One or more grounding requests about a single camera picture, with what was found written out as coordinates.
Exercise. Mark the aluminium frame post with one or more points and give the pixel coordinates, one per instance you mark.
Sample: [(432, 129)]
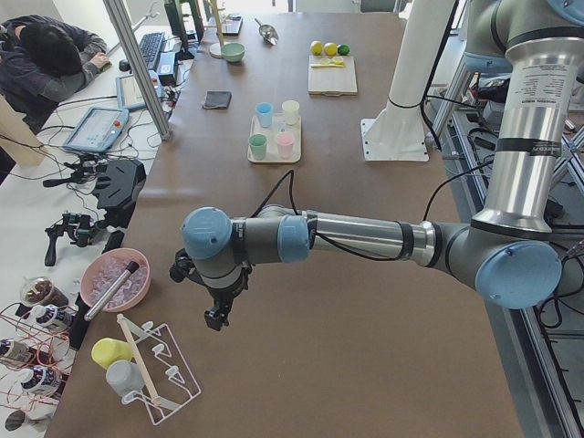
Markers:
[(120, 20)]

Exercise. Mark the wooden mug tree stand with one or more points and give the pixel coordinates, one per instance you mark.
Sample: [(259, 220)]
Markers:
[(216, 49)]

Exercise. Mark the gray cup on rack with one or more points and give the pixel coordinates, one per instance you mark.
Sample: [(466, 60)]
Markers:
[(124, 376)]

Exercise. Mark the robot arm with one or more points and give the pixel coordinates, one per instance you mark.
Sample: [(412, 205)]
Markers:
[(504, 252)]

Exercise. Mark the metal scoop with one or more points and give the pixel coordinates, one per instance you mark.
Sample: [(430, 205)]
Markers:
[(268, 33)]

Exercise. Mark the blue teach pendant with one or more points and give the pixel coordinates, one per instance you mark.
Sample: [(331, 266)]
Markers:
[(97, 131)]

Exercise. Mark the green plastic cup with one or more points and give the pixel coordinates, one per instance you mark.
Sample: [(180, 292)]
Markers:
[(258, 145)]

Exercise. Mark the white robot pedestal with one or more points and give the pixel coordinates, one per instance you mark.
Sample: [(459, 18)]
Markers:
[(397, 133)]

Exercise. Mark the white wire cup rack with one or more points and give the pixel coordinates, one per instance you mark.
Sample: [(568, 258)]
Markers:
[(169, 370)]

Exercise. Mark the wooden cutting board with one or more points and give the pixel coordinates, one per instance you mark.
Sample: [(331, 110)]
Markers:
[(332, 81)]

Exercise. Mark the whole yellow lemon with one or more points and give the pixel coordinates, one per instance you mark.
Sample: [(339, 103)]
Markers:
[(316, 48)]

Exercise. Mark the person resting at desk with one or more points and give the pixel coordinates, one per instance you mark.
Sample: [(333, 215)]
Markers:
[(45, 62)]

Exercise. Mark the wooden stick on rack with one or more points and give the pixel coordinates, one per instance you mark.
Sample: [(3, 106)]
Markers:
[(125, 328)]

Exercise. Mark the green bowl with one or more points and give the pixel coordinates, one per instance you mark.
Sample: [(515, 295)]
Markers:
[(233, 52)]

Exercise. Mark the black keyboard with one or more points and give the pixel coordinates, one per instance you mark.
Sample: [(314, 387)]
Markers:
[(150, 47)]

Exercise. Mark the blue plastic cup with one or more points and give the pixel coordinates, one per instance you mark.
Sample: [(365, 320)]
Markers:
[(264, 114)]

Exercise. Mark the pink bowl with ice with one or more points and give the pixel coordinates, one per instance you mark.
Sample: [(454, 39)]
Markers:
[(109, 267)]

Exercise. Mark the pink plastic cup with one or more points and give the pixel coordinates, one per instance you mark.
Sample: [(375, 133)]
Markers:
[(285, 141)]

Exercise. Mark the cream plastic cup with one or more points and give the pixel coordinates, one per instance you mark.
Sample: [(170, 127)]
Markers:
[(290, 110)]

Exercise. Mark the cream serving tray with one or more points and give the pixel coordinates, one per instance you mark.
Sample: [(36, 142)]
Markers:
[(278, 125)]

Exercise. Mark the gray folded cloth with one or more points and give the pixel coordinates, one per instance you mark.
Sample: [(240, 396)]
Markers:
[(217, 100)]

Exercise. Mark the iced coffee cup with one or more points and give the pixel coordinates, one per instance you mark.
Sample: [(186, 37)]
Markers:
[(42, 291)]

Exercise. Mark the yellow plastic knife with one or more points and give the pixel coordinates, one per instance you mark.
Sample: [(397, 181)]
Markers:
[(315, 65)]

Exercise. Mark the yellow cup on rack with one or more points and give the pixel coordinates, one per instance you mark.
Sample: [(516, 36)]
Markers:
[(107, 350)]

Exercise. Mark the metal muddler tool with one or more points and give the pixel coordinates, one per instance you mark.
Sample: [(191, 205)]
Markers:
[(103, 300)]

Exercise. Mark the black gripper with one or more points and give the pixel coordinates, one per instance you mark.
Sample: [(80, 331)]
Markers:
[(224, 294)]

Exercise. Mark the green lime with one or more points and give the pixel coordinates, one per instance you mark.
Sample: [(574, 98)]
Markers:
[(343, 49)]

